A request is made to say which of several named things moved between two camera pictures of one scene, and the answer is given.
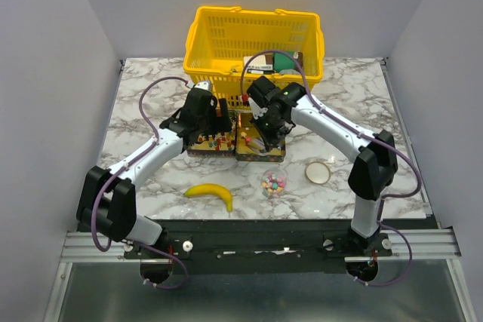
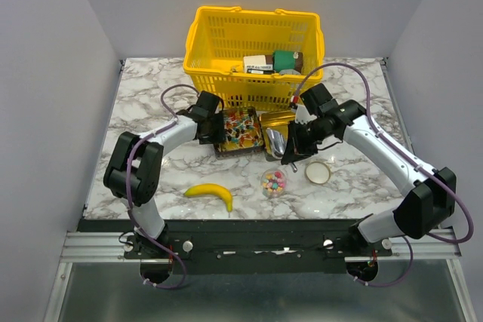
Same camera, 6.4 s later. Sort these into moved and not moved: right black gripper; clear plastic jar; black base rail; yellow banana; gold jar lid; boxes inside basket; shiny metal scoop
Moved: right black gripper; shiny metal scoop
Not moved: clear plastic jar; black base rail; gold jar lid; boxes inside basket; yellow banana
